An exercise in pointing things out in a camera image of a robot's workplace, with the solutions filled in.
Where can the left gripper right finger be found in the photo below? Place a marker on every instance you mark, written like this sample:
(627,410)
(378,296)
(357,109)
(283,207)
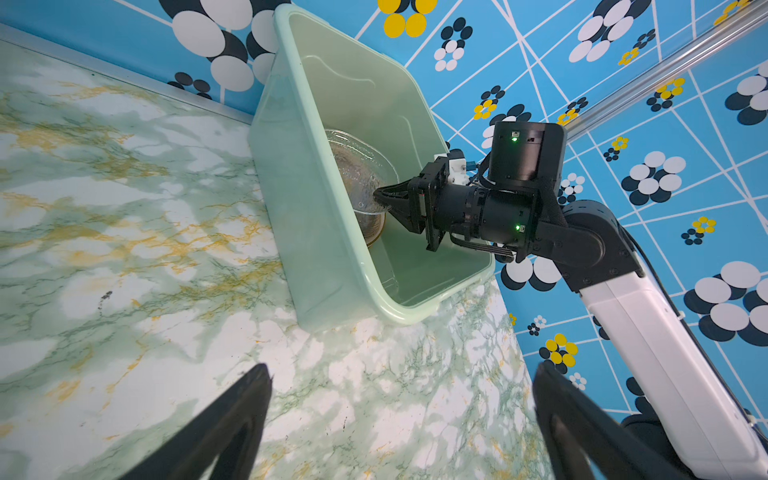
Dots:
(581,438)

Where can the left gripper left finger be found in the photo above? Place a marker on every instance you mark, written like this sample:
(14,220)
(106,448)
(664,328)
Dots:
(223,439)

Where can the clear glass plate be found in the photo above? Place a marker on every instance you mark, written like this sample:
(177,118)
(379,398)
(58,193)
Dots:
(363,170)

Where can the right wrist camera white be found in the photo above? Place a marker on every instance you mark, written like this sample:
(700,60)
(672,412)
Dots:
(457,167)

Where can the pink glass plate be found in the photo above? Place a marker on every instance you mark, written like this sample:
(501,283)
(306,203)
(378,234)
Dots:
(371,225)

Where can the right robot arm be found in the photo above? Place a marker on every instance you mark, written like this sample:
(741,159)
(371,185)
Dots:
(600,261)

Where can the light green plastic bin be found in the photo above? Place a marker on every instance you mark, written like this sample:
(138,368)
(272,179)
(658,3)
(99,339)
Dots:
(323,79)

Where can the right aluminium corner post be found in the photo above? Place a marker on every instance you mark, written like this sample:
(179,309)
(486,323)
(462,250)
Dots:
(692,54)

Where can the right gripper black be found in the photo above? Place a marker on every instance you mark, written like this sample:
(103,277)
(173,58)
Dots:
(471,216)

